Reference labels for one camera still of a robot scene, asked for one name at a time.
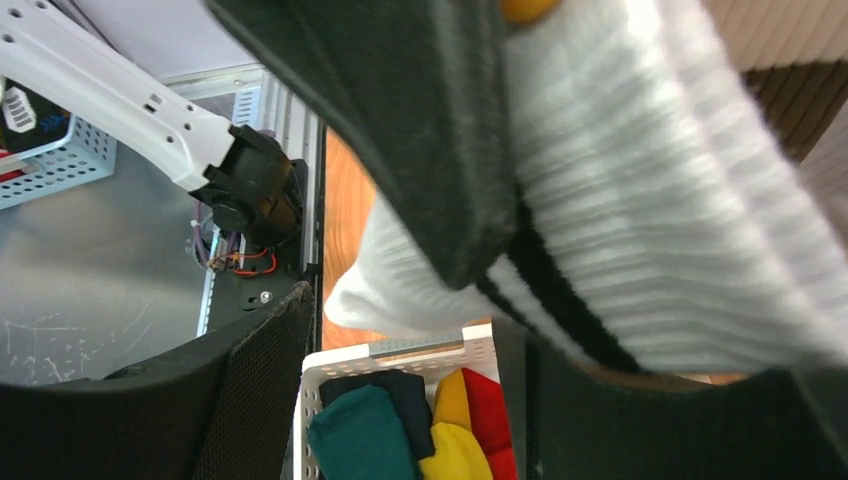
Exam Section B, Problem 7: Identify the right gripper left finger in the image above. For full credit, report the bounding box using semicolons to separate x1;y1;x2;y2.
1;282;315;479

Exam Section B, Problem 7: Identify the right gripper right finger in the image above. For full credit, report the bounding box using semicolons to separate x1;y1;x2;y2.
205;0;848;480

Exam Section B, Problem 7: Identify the white sock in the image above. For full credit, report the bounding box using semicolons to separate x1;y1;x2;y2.
324;1;847;373

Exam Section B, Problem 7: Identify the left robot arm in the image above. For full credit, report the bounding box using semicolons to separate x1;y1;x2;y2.
1;1;303;248

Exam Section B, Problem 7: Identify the teal sock in basket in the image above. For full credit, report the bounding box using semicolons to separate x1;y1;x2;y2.
307;386;421;480

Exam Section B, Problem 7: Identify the black sock in basket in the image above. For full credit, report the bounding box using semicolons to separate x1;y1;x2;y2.
319;369;435;460

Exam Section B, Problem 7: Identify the white front basket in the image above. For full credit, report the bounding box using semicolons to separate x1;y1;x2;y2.
284;324;500;480

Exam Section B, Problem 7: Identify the red yellow sock in basket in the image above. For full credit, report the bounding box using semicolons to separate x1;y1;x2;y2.
461;368;518;480

